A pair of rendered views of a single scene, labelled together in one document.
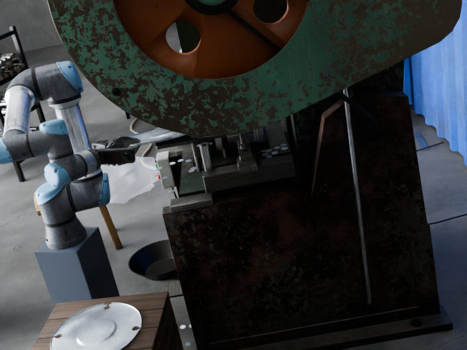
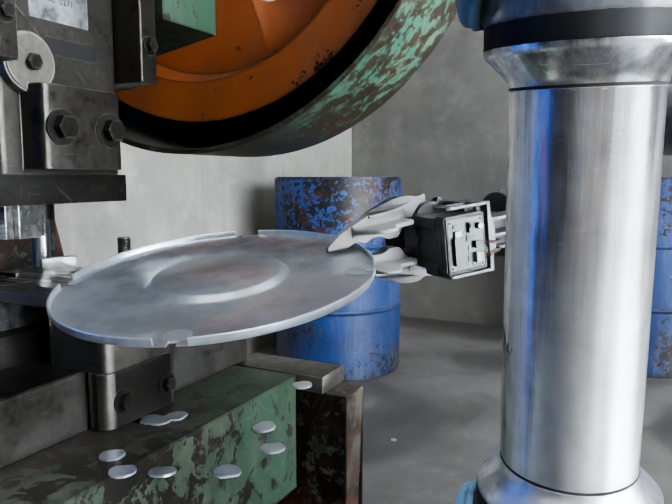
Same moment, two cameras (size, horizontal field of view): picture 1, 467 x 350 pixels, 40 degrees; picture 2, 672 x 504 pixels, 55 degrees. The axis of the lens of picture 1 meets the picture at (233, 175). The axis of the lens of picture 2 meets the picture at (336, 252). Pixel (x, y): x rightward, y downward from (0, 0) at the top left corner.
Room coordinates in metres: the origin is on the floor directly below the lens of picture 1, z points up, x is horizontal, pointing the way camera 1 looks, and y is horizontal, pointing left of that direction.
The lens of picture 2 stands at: (2.62, 0.56, 0.89)
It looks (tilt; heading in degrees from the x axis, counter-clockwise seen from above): 7 degrees down; 205
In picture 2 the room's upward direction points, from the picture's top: straight up
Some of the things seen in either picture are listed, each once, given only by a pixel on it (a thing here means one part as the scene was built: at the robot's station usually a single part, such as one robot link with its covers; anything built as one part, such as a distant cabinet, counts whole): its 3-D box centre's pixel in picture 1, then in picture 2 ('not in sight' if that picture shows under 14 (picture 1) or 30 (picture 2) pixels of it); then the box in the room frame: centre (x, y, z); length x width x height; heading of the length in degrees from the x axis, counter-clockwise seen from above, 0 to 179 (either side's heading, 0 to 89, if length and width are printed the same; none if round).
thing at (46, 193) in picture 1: (55, 199); not in sight; (2.16, 0.65, 0.62); 0.13 x 0.12 x 0.14; 96
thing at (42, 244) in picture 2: (258, 121); (40, 242); (2.04, -0.12, 0.81); 0.02 x 0.02 x 0.14
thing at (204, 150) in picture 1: (206, 156); not in sight; (1.95, 0.08, 0.75); 0.03 x 0.03 x 0.10; 88
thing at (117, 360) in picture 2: (194, 148); (139, 349); (2.13, 0.12, 0.72); 0.25 x 0.14 x 0.14; 88
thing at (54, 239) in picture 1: (63, 227); not in sight; (2.16, 0.66, 0.50); 0.15 x 0.15 x 0.10
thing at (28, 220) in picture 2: not in sight; (20, 220); (2.12, -0.05, 0.84); 0.05 x 0.03 x 0.04; 178
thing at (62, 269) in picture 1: (83, 288); not in sight; (2.16, 0.66, 0.23); 0.18 x 0.18 x 0.45; 70
